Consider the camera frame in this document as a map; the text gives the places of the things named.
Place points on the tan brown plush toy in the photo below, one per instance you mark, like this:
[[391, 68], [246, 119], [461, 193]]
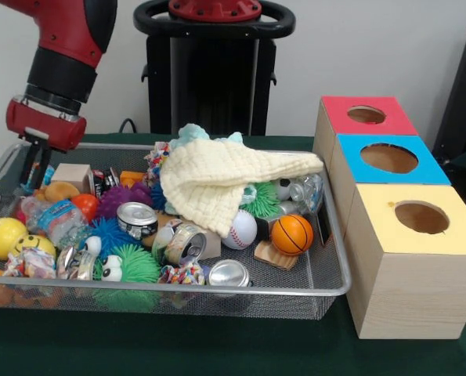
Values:
[[62, 190]]

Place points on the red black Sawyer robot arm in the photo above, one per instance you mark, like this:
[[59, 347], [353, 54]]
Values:
[[68, 35]]

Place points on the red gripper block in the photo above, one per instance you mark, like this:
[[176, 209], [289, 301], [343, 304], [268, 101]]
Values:
[[52, 129]]

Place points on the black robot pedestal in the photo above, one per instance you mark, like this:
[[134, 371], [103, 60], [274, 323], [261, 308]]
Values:
[[217, 78]]

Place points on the yellow smiley face ball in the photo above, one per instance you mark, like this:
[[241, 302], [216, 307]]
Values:
[[37, 244]]

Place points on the green fuzzy toy with eyes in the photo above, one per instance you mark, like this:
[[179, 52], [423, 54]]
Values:
[[138, 266]]

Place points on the shallow clear mesh bin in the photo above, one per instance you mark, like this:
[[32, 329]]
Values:
[[315, 274]]

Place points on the small orange basketball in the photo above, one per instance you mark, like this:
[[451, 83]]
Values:
[[292, 234]]

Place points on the wooden box with three holes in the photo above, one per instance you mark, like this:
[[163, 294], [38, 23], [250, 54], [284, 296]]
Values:
[[412, 293]]

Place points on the silver crushed can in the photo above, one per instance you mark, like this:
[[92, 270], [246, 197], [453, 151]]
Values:
[[228, 273]]

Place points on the cream waffle cloth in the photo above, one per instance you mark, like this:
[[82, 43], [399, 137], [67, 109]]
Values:
[[217, 176]]

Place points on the small white baseball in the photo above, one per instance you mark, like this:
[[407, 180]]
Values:
[[241, 233]]

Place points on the black crushed soda can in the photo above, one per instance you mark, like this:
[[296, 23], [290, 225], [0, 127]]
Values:
[[136, 219]]

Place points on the plain yellow ball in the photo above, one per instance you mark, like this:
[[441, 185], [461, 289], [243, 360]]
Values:
[[1, 237]]

